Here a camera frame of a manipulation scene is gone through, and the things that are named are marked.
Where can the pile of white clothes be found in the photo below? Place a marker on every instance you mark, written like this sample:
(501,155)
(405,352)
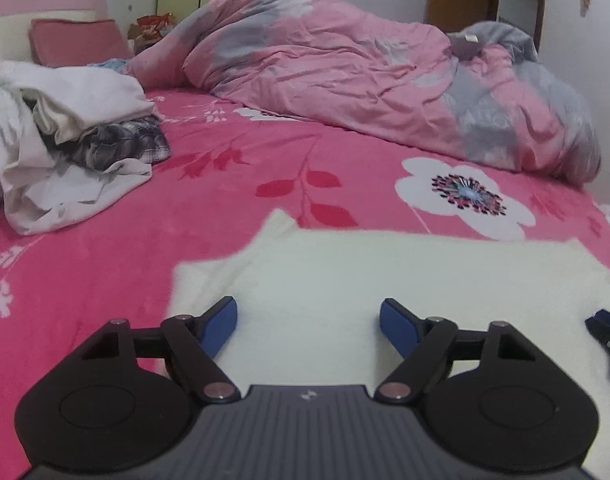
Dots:
(73,141)

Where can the pink floral bed blanket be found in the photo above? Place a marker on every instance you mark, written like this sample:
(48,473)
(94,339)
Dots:
(229,169)

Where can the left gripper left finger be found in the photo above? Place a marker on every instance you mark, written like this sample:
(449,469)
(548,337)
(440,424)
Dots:
(193,344)

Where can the red snack bag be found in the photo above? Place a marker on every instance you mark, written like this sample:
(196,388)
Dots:
(151,27)

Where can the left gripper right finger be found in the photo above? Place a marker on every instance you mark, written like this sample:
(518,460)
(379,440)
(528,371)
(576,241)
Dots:
(423,343)

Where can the light blue garment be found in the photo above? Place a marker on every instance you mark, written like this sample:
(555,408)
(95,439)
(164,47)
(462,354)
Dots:
(118,65)

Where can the dark red cushion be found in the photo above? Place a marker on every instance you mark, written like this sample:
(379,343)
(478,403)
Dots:
(59,43)

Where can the cream fleece sweater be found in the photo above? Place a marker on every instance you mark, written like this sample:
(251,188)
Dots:
(309,301)

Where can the pink grey floral duvet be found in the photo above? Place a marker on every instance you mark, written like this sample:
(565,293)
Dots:
(480,95)

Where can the pink white bed headboard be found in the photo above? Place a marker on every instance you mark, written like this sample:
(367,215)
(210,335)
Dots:
(16,17)

